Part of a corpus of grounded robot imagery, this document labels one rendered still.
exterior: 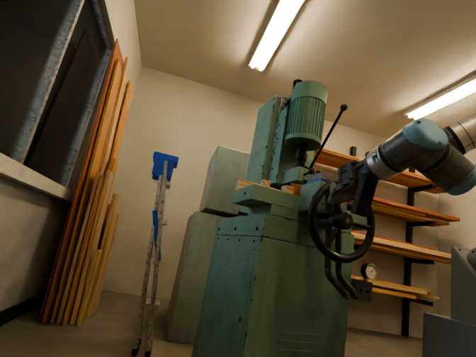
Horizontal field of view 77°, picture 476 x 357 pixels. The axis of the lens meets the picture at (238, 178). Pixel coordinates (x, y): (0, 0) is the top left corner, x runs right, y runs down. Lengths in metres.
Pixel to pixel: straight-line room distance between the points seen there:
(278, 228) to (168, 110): 3.01
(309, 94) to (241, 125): 2.57
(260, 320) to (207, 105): 3.24
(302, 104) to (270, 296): 0.88
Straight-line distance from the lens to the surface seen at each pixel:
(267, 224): 1.16
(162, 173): 1.92
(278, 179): 1.49
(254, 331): 1.19
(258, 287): 1.16
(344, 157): 3.91
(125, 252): 3.66
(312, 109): 1.50
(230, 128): 3.98
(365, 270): 1.35
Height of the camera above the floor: 0.63
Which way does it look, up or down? 14 degrees up
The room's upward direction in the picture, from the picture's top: 11 degrees clockwise
